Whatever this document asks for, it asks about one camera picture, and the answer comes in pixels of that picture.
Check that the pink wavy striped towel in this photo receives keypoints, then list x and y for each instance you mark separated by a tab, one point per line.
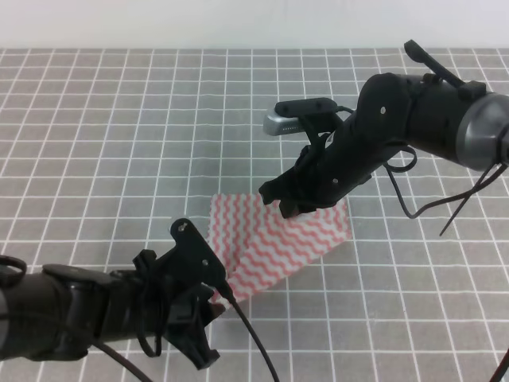
259	248

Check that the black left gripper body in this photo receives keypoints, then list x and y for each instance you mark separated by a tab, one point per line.
164	300

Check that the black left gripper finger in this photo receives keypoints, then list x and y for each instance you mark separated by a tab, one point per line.
212	302
190	339

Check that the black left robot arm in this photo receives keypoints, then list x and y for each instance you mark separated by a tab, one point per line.
57	313

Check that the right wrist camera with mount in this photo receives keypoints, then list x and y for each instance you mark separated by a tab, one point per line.
314	116

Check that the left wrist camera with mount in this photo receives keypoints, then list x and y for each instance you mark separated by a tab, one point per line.
193	260

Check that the grey grid tablecloth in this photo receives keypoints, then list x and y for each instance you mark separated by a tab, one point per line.
101	150

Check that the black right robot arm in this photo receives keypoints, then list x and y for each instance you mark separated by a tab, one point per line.
438	113

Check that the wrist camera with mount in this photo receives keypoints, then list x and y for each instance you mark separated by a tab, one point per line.
314	116
193	260

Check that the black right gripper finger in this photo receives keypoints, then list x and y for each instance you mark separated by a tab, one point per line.
278	189
291	209

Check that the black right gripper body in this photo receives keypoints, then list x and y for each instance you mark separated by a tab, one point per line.
321	179

